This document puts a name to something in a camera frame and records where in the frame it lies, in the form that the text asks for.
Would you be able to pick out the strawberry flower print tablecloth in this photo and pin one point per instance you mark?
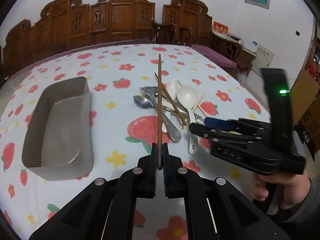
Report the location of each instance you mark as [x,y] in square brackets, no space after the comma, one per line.
[121,131]

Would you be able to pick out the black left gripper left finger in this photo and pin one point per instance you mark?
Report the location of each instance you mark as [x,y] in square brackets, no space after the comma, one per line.
[146,181]

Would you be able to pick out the right hand holding gripper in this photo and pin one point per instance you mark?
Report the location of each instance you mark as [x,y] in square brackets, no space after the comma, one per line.
[293,187]

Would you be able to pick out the carved wooden bench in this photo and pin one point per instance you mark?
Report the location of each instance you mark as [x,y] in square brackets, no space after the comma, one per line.
[186,22]
[65,25]

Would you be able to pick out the dark brown wooden chopstick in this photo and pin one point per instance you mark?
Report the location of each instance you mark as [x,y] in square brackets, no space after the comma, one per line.
[159,126]

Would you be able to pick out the grey metal rectangular tray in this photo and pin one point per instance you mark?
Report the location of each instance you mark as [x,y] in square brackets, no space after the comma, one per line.
[58,142]

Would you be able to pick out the red sign card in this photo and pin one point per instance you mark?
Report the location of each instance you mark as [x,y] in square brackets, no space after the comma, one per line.
[220,28]

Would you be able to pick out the purple seat cushion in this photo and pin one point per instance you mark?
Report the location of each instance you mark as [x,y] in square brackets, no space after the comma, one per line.
[214,56]

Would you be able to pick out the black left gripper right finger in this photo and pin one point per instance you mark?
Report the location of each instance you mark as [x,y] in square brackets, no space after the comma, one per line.
[173,180]

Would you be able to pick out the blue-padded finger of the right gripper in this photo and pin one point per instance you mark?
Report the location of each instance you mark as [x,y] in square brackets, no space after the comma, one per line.
[234,125]

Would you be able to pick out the small white plastic spoon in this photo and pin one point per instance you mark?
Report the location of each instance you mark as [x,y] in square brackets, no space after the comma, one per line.
[172,88]

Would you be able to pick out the carved wooden bench left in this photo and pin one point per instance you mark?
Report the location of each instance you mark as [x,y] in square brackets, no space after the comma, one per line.
[65,25]

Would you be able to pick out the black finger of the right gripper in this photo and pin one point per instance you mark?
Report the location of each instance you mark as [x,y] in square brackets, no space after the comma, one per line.
[214,133]

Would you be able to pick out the carved wooden bench right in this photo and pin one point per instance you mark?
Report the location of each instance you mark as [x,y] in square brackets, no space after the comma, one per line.
[186,22]

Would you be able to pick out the white electrical box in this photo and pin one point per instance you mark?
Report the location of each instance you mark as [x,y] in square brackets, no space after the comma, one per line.
[264,57]

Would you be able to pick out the white plastic soup spoon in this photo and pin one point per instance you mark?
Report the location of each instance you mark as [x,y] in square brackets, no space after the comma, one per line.
[193,145]

